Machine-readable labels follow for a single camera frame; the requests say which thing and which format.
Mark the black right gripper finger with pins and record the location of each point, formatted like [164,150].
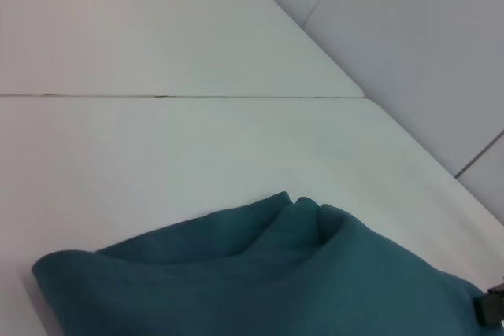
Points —
[492,306]

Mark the teal FREE print T-shirt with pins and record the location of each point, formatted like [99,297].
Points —
[256,281]

